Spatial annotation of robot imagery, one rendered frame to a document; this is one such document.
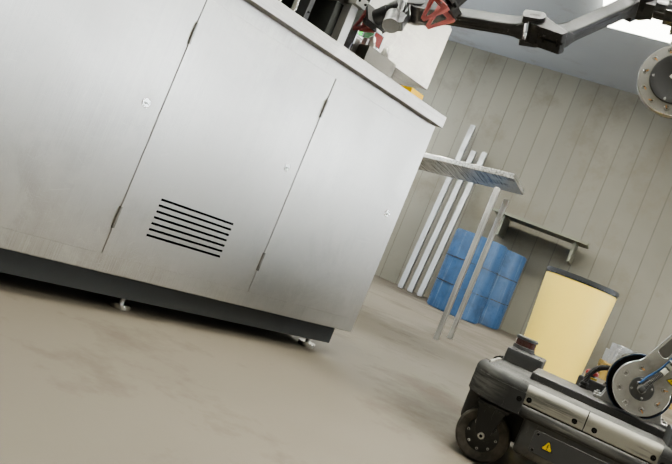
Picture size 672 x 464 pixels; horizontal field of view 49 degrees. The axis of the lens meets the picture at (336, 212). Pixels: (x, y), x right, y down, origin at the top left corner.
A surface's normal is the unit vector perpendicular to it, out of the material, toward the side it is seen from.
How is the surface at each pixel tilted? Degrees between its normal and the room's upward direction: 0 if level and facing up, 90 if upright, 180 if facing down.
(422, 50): 90
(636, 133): 90
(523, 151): 90
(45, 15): 90
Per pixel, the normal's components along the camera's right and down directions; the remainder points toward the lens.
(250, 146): 0.68, 0.27
